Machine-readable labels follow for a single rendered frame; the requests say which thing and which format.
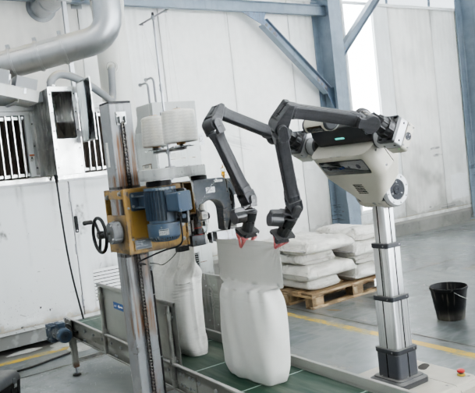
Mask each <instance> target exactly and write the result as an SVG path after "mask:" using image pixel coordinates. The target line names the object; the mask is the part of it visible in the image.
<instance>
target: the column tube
mask: <svg viewBox="0 0 475 393"><path fill-rule="evenodd" d="M99 110H100V117H101V129H102V136H103V143H104V149H105V162H106V168H107V175H108V188H109V191H118V190H122V189H128V184H127V177H126V164H125V158H124V151H123V144H122V131H121V125H116V119H115V112H125V113H126V125H125V127H126V139H127V146H128V153H129V166H130V172H131V179H132V186H133V188H138V187H140V182H139V177H138V171H139V170H138V163H137V156H136V144H135V137H134V130H133V117H132V111H131V104H130V103H112V104H104V105H102V106H100V107H99ZM105 143H108V152H109V158H110V165H111V167H110V168H109V167H108V159H107V153H106V146H105ZM110 201H111V207H112V215H125V214H124V207H123V200H110ZM117 259H118V266H119V278H120V285H121V291H122V304H123V310H124V317H125V324H126V336H127V342H128V350H129V361H130V368H131V374H132V379H133V392H134V393H152V387H151V385H152V384H151V376H150V368H149V362H148V360H149V359H148V352H147V343H146V335H145V329H144V328H145V327H144V315H143V307H142V301H141V294H140V282H139V275H138V269H137V262H136V254H134V255H129V254H124V253H117ZM141 263H145V264H146V265H143V264H142V271H143V278H144V290H145V297H146V304H147V316H148V323H149V330H150V337H151V349H152V356H153V363H154V365H153V366H154V375H155V382H156V389H157V390H156V392H157V393H165V390H164V381H163V374H162V368H161V355H160V349H159V341H158V329H157V322H156V315H155V308H154V296H153V289H152V282H151V269H150V263H149V258H147V259H146V260H143V261H141Z"/></svg>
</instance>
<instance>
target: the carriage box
mask: <svg viewBox="0 0 475 393"><path fill-rule="evenodd" d="M169 186H175V188H176V189H178V188H183V183H182V182H173V183H172V184H171V185H169ZM147 188H154V187H146V186H141V187H138V188H132V189H122V190H118V191H109V190H105V191H104V196H105V209H106V215H107V222H108V223H109V222H112V221H118V222H120V223H121V225H122V228H123V233H124V238H123V241H122V243H118V244H113V245H112V244H110V247H111V253H124V254H129V255H134V254H138V253H146V252H150V251H155V250H163V249H168V248H170V247H174V246H178V245H179V244H180V243H181V241H182V233H181V235H180V237H179V238H178V239H175V240H172V241H167V242H157V243H156V242H152V241H151V244H152V247H149V248H145V249H141V250H136V243H135V240H139V239H147V238H149V236H148V230H147V224H150V222H149V221H147V219H146V211H145V210H140V211H131V206H130V198H129V194H130V193H136V192H143V191H144V189H147ZM110 200H123V207H124V214H125V215H112V207H111V201H110ZM182 225H183V243H182V245H181V246H184V245H188V244H190V236H189V229H188V223H182Z"/></svg>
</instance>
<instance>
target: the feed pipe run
mask: <svg viewBox="0 0 475 393"><path fill-rule="evenodd" d="M71 1H72V0H35V1H34V2H26V8H27V12H28V14H29V15H30V16H31V17H32V18H33V19H35V20H36V21H38V22H42V23H45V22H48V21H50V20H51V19H53V17H54V16H55V13H56V12H57V11H58V10H59V9H60V8H61V7H62V18H63V25H64V31H65V34H64V36H63V35H62V36H63V37H64V38H65V39H63V40H66V41H63V43H64V42H66V43H65V44H66V46H65V47H67V48H66V50H67V49H68V51H66V52H69V53H67V55H68V54H70V55H68V57H69V56H71V57H70V58H71V59H72V60H71V59H70V60H71V61H73V62H75V61H79V60H81V59H85V58H89V57H93V56H95V55H98V54H101V53H102V52H104V51H105V50H106V49H108V48H109V47H110V46H111V45H112V44H113V43H114V41H115V39H116V38H117V37H118V35H119V31H120V28H121V25H122V11H121V4H120V0H91V1H92V8H93V14H94V19H93V22H92V23H91V25H90V26H89V27H87V28H84V29H82V30H77V31H73V32H69V19H68V13H67V6H66V3H70V2H71ZM65 44H64V45H65ZM73 62H71V64H70V65H69V71H70V72H71V73H75V70H74V63H73Z"/></svg>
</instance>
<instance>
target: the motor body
mask: <svg viewBox="0 0 475 393"><path fill-rule="evenodd" d="M144 192H145V193H144V205H145V211H146V219H147V221H149V222H150V224H147V230H148V236H149V239H150V240H151V241H152V242H156V243H157V242H167V241H172V240H175V239H178V238H179V237H180V235H181V230H180V222H179V220H177V218H176V215H177V214H178V213H177V212H176V211H173V212H168V210H167V203H166V196H165V195H166V193H173V192H176V189H175V186H162V187H154V188H147V189H144Z"/></svg>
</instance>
